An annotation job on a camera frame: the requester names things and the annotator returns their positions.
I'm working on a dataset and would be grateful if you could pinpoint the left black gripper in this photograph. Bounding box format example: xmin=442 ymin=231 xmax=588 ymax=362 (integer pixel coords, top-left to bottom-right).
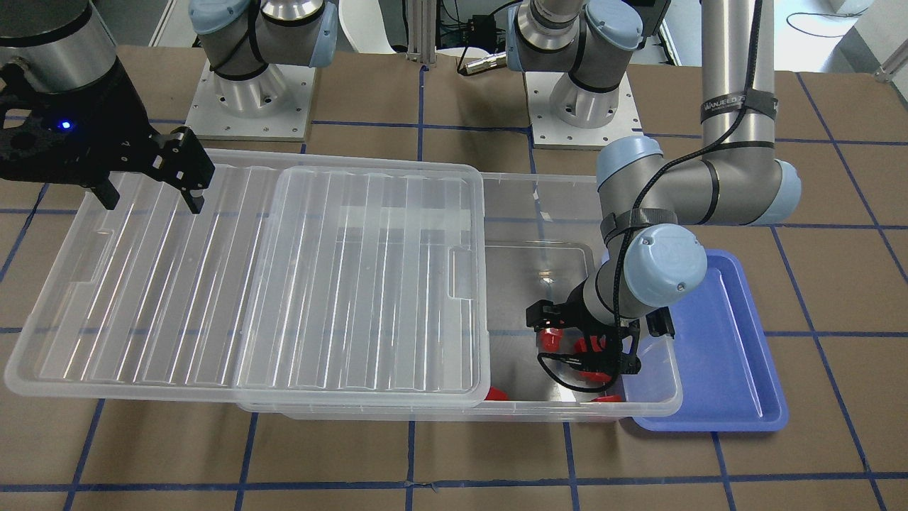
xmin=526 ymin=282 xmax=641 ymax=375

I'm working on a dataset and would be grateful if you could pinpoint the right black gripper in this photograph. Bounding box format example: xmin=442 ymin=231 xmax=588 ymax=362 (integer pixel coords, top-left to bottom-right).
xmin=1 ymin=59 xmax=215 ymax=214

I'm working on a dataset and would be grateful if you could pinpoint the clear plastic box lid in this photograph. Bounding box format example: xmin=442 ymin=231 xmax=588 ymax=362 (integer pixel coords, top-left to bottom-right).
xmin=4 ymin=149 xmax=491 ymax=410

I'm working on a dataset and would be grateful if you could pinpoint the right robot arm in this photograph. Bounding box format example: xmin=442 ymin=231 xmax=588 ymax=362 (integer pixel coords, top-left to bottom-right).
xmin=1 ymin=1 xmax=215 ymax=214

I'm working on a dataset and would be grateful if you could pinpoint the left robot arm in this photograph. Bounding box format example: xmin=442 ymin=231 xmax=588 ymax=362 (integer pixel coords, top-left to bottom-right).
xmin=506 ymin=1 xmax=801 ymax=380

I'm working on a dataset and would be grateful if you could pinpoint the clear plastic storage box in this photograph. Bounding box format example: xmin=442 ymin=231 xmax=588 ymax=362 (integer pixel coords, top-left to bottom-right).
xmin=238 ymin=170 xmax=684 ymax=423

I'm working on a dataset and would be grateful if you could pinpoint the blue plastic tray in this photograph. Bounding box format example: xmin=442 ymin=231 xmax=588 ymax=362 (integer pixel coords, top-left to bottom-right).
xmin=604 ymin=250 xmax=789 ymax=432

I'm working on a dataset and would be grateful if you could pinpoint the red block under lid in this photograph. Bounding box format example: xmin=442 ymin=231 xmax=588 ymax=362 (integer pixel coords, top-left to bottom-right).
xmin=485 ymin=386 xmax=510 ymax=402

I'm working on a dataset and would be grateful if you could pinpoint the white chair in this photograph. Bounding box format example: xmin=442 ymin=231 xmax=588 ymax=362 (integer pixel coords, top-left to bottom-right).
xmin=338 ymin=1 xmax=396 ymax=55

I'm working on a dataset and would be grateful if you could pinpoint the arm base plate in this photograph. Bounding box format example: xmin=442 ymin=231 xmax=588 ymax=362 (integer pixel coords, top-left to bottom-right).
xmin=185 ymin=62 xmax=316 ymax=142
xmin=524 ymin=72 xmax=644 ymax=150

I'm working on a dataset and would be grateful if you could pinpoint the aluminium frame post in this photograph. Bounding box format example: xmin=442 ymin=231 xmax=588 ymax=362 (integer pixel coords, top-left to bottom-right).
xmin=404 ymin=0 xmax=440 ymax=68

